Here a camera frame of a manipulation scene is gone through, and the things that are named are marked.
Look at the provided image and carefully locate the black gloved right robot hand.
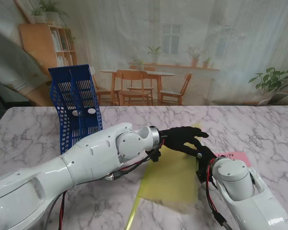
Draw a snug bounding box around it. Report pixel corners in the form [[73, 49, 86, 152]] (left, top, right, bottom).
[[195, 146, 218, 168]]

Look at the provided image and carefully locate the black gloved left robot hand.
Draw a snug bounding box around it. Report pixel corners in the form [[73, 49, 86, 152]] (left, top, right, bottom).
[[159, 126, 209, 159]]

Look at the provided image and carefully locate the pink paper receipt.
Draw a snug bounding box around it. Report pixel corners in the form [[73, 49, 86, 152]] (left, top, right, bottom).
[[213, 151, 252, 167]]

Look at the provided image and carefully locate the yellow-green translucent file folder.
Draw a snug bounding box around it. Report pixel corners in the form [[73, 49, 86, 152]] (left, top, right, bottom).
[[137, 122, 204, 205]]

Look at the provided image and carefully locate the blue perforated plastic file rack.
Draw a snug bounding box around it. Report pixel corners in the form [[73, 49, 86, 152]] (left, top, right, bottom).
[[48, 64, 104, 155]]

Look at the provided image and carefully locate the printed dining room backdrop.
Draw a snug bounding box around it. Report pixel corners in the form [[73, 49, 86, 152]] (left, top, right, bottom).
[[0, 0, 288, 107]]

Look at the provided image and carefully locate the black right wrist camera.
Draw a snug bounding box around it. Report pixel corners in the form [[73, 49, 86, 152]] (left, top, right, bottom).
[[195, 164, 215, 184]]

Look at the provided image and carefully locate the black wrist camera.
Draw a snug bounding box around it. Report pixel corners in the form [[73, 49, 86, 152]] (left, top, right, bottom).
[[146, 149, 162, 163], [195, 164, 215, 184]]

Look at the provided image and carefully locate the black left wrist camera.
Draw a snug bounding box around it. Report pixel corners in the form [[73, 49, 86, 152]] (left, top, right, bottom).
[[146, 149, 162, 163]]

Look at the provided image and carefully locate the red and black right arm cable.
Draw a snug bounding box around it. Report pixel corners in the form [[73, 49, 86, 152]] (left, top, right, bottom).
[[205, 161, 230, 226]]

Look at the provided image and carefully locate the black and red left arm cable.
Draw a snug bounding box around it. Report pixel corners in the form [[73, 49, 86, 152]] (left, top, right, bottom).
[[42, 136, 165, 230]]

